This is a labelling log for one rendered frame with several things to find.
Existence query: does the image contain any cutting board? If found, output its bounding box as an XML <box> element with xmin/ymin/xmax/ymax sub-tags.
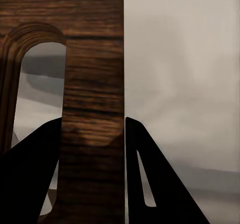
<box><xmin>0</xmin><ymin>0</ymin><xmax>125</xmax><ymax>224</ymax></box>

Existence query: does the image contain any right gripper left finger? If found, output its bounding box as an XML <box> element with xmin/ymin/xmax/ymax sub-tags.
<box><xmin>0</xmin><ymin>117</ymin><xmax>62</xmax><ymax>224</ymax></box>

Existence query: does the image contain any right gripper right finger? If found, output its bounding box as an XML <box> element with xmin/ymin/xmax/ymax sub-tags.
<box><xmin>124</xmin><ymin>117</ymin><xmax>210</xmax><ymax>224</ymax></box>

